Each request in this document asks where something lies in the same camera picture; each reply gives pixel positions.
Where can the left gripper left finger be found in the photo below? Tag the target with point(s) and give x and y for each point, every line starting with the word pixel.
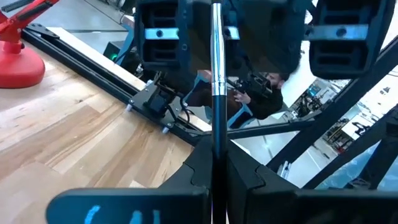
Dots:
pixel 140 208

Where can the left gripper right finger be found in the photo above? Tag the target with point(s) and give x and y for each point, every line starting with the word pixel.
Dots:
pixel 311 208

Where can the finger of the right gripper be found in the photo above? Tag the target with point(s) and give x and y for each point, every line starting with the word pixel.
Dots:
pixel 267 46
pixel 199 46

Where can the black makeup brush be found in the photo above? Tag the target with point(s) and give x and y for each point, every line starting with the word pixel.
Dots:
pixel 219 118

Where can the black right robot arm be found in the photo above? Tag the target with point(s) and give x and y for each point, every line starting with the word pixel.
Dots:
pixel 158 102

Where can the person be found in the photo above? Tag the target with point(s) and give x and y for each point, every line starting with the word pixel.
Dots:
pixel 267 102

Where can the person's hand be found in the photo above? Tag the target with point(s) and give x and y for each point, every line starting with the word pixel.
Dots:
pixel 242 98

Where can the black computer with green light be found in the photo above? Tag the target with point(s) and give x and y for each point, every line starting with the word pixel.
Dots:
pixel 112 49

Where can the red desk lamp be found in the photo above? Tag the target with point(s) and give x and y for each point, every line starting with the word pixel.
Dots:
pixel 18 68

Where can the black aluminium table frame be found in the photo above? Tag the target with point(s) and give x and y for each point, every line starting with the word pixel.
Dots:
pixel 326 109

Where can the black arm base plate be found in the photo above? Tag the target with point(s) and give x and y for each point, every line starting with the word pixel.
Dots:
pixel 138 98

